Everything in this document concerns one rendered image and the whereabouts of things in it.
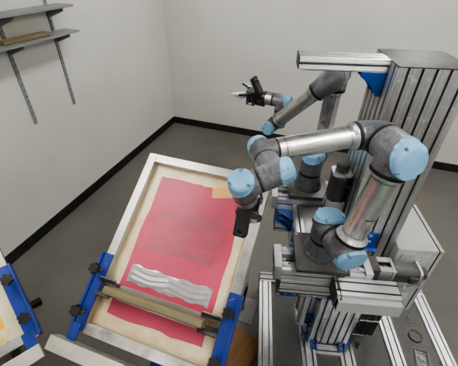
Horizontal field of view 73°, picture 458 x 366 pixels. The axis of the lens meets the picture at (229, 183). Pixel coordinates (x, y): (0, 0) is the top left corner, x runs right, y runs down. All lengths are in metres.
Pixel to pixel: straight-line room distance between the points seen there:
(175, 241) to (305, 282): 0.62
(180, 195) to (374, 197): 0.78
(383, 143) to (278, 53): 3.55
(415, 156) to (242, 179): 0.50
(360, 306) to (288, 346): 1.00
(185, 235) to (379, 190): 0.76
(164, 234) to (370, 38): 3.60
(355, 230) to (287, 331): 1.39
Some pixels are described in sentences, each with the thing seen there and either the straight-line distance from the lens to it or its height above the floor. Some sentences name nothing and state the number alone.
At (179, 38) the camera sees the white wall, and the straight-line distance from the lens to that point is 4.94.
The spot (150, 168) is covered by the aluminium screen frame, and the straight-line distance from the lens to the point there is 1.47.
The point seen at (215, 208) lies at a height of 1.44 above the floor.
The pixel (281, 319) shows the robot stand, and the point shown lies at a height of 0.21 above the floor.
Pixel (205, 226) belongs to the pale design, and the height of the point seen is 1.39.
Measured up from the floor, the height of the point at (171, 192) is 1.45.
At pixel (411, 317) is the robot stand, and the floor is 0.21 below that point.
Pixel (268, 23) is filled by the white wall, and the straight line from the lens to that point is 4.45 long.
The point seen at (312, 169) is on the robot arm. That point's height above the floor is 1.40.
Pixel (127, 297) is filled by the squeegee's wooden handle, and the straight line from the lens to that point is 1.27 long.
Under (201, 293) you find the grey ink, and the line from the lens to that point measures 1.27.
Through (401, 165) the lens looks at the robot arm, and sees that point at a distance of 1.01.
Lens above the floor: 2.31
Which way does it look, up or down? 36 degrees down
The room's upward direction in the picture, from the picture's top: 1 degrees clockwise
